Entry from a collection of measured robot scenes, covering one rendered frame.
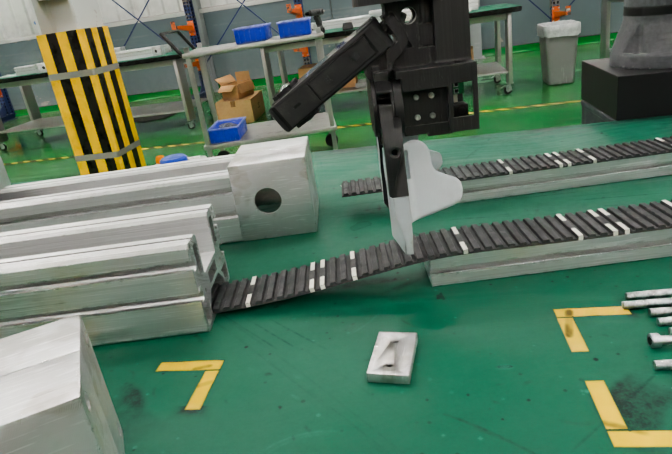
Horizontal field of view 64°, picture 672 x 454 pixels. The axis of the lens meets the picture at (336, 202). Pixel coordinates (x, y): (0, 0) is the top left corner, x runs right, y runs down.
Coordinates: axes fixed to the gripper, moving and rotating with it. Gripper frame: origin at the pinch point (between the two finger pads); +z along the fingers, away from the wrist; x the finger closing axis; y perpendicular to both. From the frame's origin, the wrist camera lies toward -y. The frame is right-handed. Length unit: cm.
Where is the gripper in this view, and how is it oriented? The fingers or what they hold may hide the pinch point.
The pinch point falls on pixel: (394, 224)
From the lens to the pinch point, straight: 48.4
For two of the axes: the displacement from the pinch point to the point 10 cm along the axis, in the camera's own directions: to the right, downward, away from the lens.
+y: 9.9, -1.3, -0.4
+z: 1.3, 9.3, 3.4
